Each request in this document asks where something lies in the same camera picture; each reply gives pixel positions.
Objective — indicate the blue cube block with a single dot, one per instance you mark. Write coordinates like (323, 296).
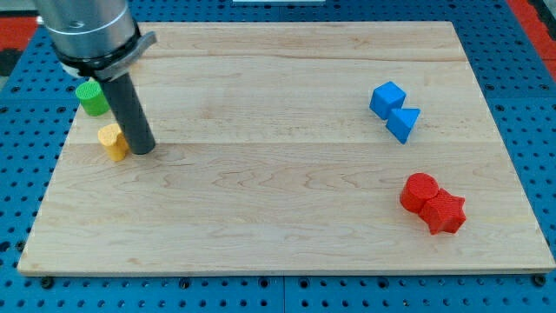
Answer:
(385, 98)

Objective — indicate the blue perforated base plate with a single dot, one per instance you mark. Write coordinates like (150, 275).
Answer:
(38, 106)

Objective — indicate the red cylinder block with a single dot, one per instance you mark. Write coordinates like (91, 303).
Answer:
(418, 189)

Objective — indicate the red star block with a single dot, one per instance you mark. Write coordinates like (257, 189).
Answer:
(444, 213)

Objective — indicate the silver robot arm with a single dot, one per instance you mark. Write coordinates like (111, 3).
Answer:
(94, 38)

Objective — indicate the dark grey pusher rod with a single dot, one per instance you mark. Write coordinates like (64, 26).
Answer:
(127, 110)

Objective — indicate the green cylinder block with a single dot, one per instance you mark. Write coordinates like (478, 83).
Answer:
(92, 99)

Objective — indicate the blue triangle block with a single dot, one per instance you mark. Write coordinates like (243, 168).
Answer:
(401, 123)

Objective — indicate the light wooden board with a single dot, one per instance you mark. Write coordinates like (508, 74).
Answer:
(268, 161)

